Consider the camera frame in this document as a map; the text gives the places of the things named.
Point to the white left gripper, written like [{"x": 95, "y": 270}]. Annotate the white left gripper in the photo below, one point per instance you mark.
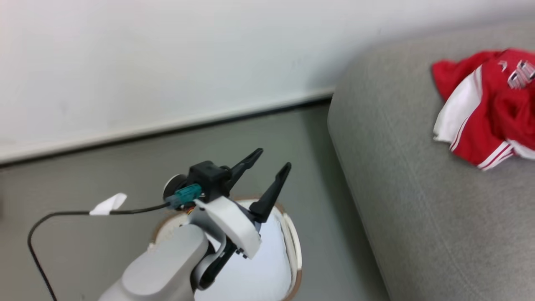
[{"x": 234, "y": 225}]

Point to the red and white jersey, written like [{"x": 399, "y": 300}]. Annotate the red and white jersey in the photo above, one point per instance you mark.
[{"x": 497, "y": 113}]

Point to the white plastic laundry basket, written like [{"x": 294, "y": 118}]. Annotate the white plastic laundry basket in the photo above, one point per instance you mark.
[{"x": 267, "y": 267}]

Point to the white and black baseboard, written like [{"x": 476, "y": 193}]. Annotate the white and black baseboard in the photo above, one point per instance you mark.
[{"x": 167, "y": 126}]

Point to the grey fabric sofa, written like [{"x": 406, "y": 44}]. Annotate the grey fabric sofa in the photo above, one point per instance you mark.
[{"x": 418, "y": 209}]

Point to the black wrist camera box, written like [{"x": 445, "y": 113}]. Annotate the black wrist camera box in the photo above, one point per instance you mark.
[{"x": 209, "y": 177}]

